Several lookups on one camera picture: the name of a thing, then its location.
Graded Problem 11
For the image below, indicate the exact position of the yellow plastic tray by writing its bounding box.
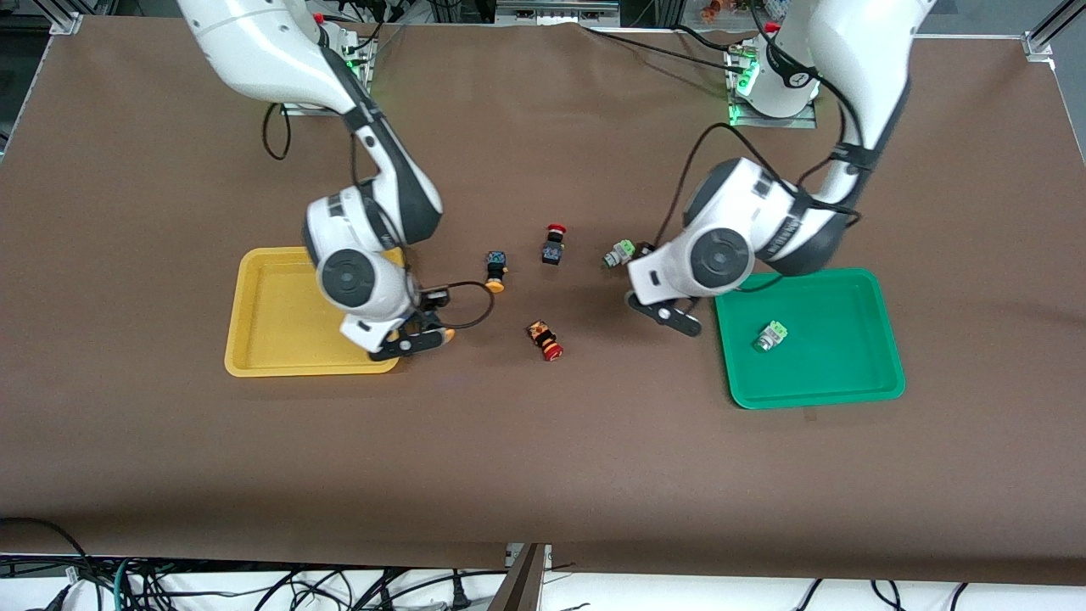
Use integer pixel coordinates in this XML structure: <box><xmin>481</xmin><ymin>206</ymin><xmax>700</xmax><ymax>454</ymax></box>
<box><xmin>224</xmin><ymin>246</ymin><xmax>406</xmax><ymax>378</ymax></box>

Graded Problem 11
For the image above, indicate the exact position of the thick black floor cable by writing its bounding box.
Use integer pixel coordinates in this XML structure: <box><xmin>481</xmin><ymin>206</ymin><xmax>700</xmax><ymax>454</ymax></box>
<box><xmin>0</xmin><ymin>517</ymin><xmax>96</xmax><ymax>611</ymax></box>

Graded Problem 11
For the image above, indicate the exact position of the aluminium frame post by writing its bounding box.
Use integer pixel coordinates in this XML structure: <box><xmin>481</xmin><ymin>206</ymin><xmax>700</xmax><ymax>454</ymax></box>
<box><xmin>1022</xmin><ymin>0</ymin><xmax>1086</xmax><ymax>62</ymax></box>
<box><xmin>32</xmin><ymin>0</ymin><xmax>86</xmax><ymax>36</ymax></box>

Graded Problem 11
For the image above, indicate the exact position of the black table cable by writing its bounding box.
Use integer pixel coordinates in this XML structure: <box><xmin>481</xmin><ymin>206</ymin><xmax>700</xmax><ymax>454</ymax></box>
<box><xmin>584</xmin><ymin>25</ymin><xmax>741</xmax><ymax>70</ymax></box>
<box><xmin>675</xmin><ymin>24</ymin><xmax>743</xmax><ymax>53</ymax></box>
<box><xmin>327</xmin><ymin>0</ymin><xmax>387</xmax><ymax>56</ymax></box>

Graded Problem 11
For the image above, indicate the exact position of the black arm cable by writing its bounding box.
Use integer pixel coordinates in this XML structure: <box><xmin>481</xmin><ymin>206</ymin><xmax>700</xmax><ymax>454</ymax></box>
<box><xmin>261</xmin><ymin>25</ymin><xmax>496</xmax><ymax>332</ymax></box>
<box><xmin>652</xmin><ymin>0</ymin><xmax>863</xmax><ymax>294</ymax></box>

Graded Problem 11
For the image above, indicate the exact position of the grey metal rail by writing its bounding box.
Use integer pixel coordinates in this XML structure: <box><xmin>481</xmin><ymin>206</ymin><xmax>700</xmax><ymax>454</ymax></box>
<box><xmin>496</xmin><ymin>0</ymin><xmax>620</xmax><ymax>26</ymax></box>

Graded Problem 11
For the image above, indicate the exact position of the brown table cover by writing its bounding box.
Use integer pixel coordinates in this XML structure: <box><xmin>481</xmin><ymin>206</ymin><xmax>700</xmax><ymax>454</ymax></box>
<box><xmin>0</xmin><ymin>15</ymin><xmax>1086</xmax><ymax>586</ymax></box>

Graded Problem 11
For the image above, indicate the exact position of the brown table leg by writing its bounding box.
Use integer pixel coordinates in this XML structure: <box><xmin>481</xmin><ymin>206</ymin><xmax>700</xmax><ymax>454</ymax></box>
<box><xmin>488</xmin><ymin>543</ymin><xmax>549</xmax><ymax>611</ymax></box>

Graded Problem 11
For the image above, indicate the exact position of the green plastic tray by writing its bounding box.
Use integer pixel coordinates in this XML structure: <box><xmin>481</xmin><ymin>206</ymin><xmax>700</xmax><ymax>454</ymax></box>
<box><xmin>714</xmin><ymin>268</ymin><xmax>906</xmax><ymax>410</ymax></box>

